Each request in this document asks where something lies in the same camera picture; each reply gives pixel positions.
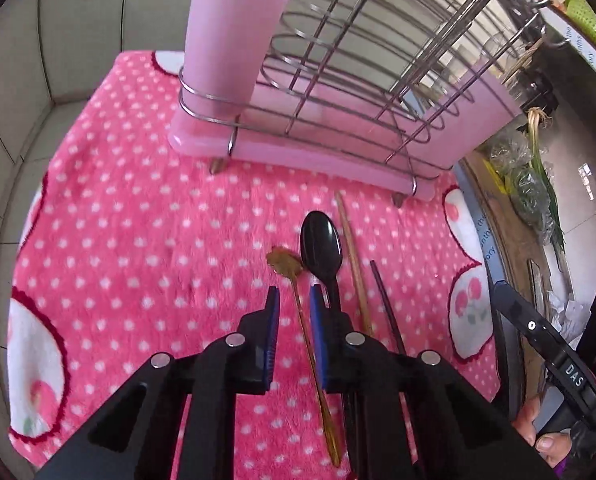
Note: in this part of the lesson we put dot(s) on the pink polka dot blanket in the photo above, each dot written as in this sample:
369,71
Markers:
153,240

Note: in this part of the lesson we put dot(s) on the green plastic colander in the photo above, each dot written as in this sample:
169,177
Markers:
592,25

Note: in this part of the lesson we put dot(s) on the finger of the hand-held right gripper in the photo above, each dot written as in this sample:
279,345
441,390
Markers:
525,317

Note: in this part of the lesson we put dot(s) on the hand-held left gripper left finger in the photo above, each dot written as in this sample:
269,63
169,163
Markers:
273,340

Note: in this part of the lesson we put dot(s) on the pink drip tray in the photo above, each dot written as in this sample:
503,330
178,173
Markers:
303,160

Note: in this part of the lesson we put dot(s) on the light wooden chopstick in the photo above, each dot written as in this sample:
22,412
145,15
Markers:
350,250

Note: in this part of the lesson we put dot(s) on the pink utensil holder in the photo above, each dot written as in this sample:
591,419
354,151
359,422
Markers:
228,35

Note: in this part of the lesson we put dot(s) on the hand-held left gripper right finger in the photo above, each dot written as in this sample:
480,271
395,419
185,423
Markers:
318,340

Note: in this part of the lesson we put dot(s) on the dark brown chopstick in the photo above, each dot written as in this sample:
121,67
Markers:
385,300

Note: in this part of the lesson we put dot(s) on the gold spoon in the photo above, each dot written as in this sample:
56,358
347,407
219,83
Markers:
284,262

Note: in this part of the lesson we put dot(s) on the white tissue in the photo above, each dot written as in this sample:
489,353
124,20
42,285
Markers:
570,315

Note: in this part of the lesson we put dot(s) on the pink cylindrical utensil cup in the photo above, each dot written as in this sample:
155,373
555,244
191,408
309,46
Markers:
487,105

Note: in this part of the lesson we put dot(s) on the black spoon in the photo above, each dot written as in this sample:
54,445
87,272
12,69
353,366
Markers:
320,245

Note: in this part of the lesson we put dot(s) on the green onions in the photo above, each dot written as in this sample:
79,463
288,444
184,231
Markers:
540,170

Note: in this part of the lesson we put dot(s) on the plastic bag of greens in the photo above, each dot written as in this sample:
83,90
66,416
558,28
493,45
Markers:
522,190

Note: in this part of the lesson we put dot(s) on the person's right hand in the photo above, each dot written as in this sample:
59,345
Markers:
547,442

